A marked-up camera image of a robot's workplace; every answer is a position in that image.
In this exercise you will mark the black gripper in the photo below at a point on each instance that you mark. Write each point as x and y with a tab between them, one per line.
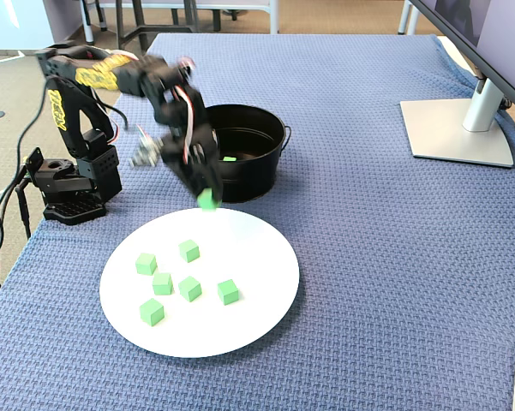
191	164

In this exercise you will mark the blue woven tablecloth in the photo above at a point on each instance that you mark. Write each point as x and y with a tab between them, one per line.
368	214

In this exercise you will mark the white round plate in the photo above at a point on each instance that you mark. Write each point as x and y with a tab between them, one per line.
248	317

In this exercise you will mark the silver computer monitor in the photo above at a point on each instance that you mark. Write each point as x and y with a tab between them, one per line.
454	132

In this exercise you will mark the black metal bucket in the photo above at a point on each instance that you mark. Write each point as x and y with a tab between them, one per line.
261	180

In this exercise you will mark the white metal table leg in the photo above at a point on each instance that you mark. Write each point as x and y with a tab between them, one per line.
405	20

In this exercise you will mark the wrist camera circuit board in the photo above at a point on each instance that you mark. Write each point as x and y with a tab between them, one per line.
145	156

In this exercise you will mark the white table frame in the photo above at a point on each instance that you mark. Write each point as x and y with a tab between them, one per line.
273	17

